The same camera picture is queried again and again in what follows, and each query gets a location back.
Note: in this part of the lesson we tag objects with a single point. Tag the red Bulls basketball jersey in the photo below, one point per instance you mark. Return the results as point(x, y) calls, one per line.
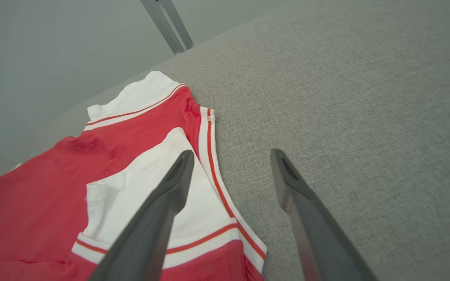
point(53, 203)

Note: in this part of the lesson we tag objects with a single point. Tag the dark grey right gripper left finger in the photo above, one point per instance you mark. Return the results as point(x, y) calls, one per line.
point(150, 226)

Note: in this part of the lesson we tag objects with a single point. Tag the grey fabric sofa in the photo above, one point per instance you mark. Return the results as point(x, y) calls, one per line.
point(365, 117)

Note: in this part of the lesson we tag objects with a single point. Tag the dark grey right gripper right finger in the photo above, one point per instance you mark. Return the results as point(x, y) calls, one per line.
point(318, 234)

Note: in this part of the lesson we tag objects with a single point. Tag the grey metal window frame post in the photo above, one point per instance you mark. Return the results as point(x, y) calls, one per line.
point(166, 27)

